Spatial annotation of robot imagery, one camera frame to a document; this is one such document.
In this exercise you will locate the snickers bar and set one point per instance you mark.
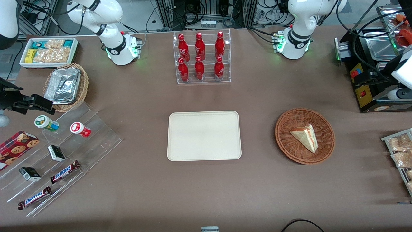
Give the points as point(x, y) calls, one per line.
point(64, 172)
point(33, 198)

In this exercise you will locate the triangle sandwich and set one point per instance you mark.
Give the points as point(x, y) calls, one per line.
point(305, 137)

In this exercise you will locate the oval wicker basket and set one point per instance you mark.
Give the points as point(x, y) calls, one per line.
point(82, 90)

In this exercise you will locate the clear bag of snacks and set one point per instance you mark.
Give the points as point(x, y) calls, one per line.
point(404, 159)
point(400, 143)

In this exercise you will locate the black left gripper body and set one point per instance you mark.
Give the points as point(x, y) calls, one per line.
point(388, 68)

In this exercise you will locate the red food packet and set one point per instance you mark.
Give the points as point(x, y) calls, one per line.
point(405, 35)

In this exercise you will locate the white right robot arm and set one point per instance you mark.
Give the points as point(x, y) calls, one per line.
point(112, 13)

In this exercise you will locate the aluminium foil tray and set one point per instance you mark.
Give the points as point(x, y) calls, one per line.
point(62, 85)

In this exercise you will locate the white power strip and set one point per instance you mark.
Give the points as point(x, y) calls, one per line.
point(208, 24)

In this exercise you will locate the yellow snack packet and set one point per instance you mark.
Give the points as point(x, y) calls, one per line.
point(30, 56)

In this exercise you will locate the small grey device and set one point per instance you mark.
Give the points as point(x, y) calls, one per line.
point(210, 229)

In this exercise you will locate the clear acrylic stepped stand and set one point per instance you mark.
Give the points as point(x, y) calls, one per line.
point(93, 141)

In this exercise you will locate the white plastic snack bin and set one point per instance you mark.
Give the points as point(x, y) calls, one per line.
point(23, 64)

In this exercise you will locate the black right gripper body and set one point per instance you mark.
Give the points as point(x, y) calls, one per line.
point(7, 97)

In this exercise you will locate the clear bag of nuts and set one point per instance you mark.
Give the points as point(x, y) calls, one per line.
point(53, 55)

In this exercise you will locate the small dark carton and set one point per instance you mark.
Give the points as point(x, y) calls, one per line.
point(56, 153)
point(29, 174)

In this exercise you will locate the beige rectangular tray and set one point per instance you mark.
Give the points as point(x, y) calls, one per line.
point(204, 137)

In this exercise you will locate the green lid cup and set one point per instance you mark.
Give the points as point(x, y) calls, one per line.
point(45, 122)

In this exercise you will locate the red lid cup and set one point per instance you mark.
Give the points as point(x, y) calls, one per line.
point(79, 129)

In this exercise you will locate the round brown wicker basket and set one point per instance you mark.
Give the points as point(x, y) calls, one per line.
point(286, 138)

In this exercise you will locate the red cola bottle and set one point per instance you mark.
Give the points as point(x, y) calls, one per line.
point(219, 69)
point(200, 45)
point(183, 71)
point(182, 46)
point(199, 69)
point(220, 45)

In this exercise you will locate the clear acrylic bottle rack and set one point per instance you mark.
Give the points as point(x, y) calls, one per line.
point(207, 80)

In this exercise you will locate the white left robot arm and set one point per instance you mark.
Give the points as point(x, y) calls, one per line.
point(301, 16)

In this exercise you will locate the teal snack packet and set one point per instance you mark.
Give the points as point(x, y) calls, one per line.
point(38, 44)

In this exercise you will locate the red cookie box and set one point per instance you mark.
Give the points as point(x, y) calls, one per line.
point(16, 148)

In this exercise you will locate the black sealing machine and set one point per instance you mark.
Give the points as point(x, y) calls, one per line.
point(363, 96)

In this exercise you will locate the tray of wrapped snacks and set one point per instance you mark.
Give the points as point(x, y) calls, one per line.
point(400, 174)

